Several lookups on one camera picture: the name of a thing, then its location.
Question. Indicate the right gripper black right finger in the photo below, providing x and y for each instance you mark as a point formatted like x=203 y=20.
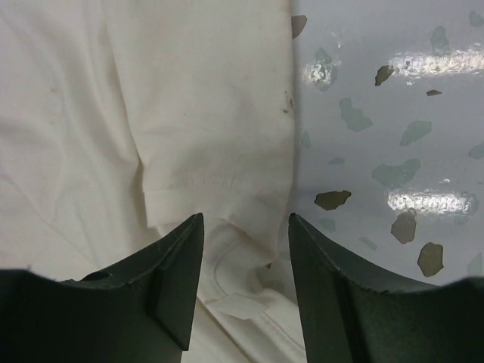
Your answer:
x=352 y=310

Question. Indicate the cream t shirt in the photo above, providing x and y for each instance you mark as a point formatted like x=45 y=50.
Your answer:
x=120 y=119

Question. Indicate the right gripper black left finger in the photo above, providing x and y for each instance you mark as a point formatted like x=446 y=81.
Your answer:
x=140 y=309

